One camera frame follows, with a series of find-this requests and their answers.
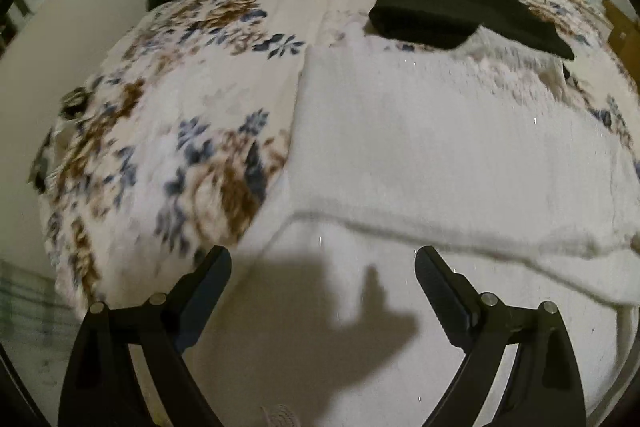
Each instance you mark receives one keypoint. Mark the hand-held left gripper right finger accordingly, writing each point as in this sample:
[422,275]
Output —
[445,297]

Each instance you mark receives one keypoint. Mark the floral printed bed blanket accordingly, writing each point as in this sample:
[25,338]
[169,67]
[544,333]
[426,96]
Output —
[165,132]

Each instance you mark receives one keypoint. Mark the white fluffy garment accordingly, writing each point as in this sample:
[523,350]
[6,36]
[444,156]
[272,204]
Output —
[430,167]

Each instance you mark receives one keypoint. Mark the wooden nightstand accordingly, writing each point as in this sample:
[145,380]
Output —
[622,32]

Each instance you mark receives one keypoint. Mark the black folded garment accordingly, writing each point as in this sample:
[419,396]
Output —
[450,14]

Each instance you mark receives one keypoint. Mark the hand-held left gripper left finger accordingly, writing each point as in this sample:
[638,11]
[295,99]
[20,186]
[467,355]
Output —
[204,302]

